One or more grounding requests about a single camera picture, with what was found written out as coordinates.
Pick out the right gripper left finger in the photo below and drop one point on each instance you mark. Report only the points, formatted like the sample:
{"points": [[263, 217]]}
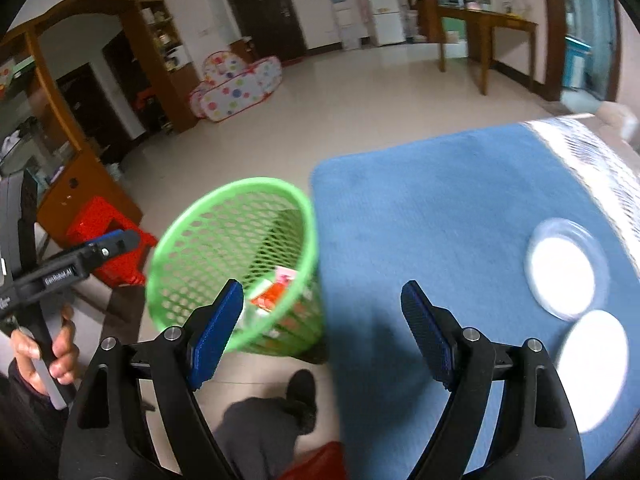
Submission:
{"points": [[107, 435]]}

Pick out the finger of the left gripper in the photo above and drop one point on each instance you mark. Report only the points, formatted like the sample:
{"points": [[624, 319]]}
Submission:
{"points": [[110, 239], [94, 257]]}

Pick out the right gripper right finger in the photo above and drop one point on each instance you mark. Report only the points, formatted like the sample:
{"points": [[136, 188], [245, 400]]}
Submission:
{"points": [[536, 436]]}

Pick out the orange wafer snack packet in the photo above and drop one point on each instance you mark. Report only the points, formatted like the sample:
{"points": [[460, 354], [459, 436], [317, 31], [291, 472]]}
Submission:
{"points": [[266, 296]]}

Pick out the pink snack wrapper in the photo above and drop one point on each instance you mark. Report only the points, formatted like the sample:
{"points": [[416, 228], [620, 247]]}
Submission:
{"points": [[283, 277]]}

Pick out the green mesh trash basket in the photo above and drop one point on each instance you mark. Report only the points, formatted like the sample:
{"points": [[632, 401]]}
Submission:
{"points": [[241, 232]]}

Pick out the person's left hand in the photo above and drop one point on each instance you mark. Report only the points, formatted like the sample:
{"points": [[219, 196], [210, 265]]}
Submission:
{"points": [[51, 367]]}

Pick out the red plastic stool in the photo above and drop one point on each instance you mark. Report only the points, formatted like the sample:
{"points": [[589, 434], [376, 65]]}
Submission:
{"points": [[98, 217]]}

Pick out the white round plate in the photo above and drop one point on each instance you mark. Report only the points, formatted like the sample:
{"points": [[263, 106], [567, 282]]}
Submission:
{"points": [[593, 365]]}

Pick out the clear round lid plate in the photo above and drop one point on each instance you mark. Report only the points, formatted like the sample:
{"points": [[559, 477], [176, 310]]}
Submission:
{"points": [[566, 269]]}

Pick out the wooden bookshelf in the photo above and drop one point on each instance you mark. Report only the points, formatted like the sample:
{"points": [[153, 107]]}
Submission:
{"points": [[154, 38]]}

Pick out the polka dot play tent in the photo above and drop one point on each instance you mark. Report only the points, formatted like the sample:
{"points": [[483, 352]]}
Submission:
{"points": [[230, 85]]}

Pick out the person's black shoe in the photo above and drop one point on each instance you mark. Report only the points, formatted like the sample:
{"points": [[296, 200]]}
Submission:
{"points": [[301, 395]]}

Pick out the blue ribbed table cloth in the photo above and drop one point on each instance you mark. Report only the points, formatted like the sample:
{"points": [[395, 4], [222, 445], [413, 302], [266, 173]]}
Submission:
{"points": [[455, 213]]}

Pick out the dark wooden door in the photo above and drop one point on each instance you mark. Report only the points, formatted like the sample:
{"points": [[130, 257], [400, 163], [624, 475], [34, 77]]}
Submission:
{"points": [[273, 26]]}

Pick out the water dispenser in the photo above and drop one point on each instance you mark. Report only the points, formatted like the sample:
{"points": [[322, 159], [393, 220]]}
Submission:
{"points": [[345, 24]]}

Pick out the white refrigerator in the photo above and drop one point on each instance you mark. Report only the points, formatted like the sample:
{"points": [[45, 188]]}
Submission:
{"points": [[385, 23]]}

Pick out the blue white cabinet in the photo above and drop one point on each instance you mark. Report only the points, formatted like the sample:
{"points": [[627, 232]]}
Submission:
{"points": [[577, 56]]}

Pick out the dark wooden table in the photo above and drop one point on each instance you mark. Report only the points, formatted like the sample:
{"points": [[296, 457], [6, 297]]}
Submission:
{"points": [[486, 23]]}

